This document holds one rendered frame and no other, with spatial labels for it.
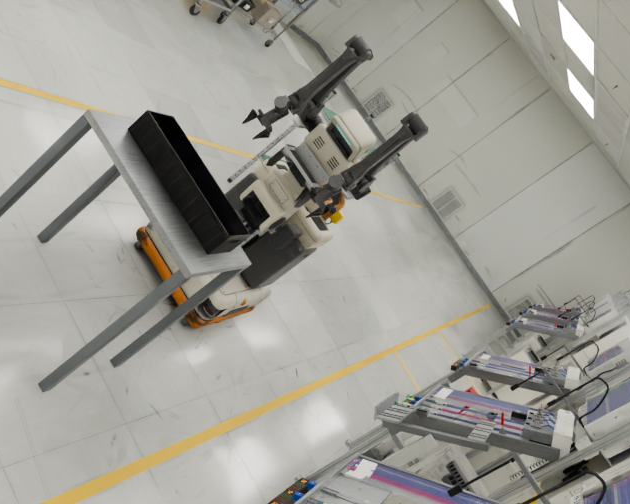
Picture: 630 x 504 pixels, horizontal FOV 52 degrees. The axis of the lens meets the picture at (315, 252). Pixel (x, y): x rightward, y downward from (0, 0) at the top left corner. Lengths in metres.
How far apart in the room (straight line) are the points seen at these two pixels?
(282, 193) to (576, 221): 9.14
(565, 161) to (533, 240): 1.47
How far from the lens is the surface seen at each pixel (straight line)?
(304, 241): 3.44
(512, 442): 3.24
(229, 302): 3.40
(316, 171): 3.11
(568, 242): 11.92
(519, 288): 11.99
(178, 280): 2.20
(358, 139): 3.03
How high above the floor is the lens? 1.84
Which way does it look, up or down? 19 degrees down
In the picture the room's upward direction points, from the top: 53 degrees clockwise
